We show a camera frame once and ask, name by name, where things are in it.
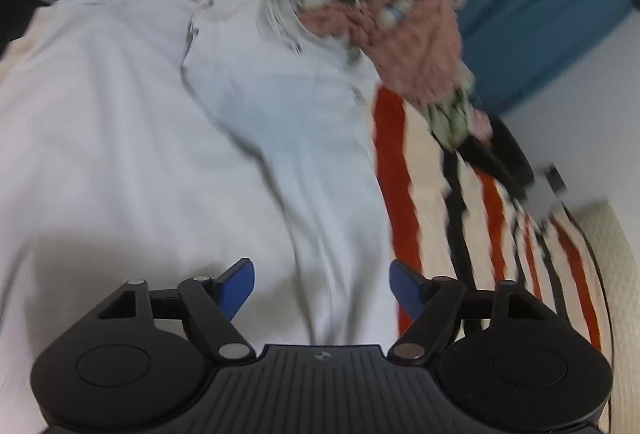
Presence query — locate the black wall socket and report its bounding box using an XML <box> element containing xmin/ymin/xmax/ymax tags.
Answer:
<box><xmin>542</xmin><ymin>163</ymin><xmax>569</xmax><ymax>195</ymax></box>

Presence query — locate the black armchair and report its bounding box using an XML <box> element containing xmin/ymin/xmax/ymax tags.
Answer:
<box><xmin>460</xmin><ymin>114</ymin><xmax>536</xmax><ymax>201</ymax></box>

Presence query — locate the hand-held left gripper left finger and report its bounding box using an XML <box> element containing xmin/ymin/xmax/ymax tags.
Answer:
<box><xmin>97</xmin><ymin>258</ymin><xmax>257</xmax><ymax>366</ymax></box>

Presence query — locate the pink fluffy blanket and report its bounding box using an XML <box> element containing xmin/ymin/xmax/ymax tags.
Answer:
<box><xmin>300</xmin><ymin>0</ymin><xmax>463</xmax><ymax>108</ymax></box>

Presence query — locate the pile of clothes and blankets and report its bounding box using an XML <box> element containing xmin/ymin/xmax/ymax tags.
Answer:
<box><xmin>277</xmin><ymin>0</ymin><xmax>478</xmax><ymax>150</ymax></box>

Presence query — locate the small pink cloth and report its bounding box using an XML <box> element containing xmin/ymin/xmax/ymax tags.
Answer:
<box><xmin>470</xmin><ymin>109</ymin><xmax>494</xmax><ymax>140</ymax></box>

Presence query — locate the white garment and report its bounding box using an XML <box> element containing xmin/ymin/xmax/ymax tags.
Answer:
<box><xmin>0</xmin><ymin>0</ymin><xmax>401</xmax><ymax>434</ymax></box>

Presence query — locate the striped fleece blanket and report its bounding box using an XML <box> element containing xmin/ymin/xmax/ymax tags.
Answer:
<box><xmin>0</xmin><ymin>0</ymin><xmax>603</xmax><ymax>351</ymax></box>

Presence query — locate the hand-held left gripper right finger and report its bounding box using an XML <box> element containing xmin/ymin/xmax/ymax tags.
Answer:
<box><xmin>387</xmin><ymin>259</ymin><xmax>545</xmax><ymax>366</ymax></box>

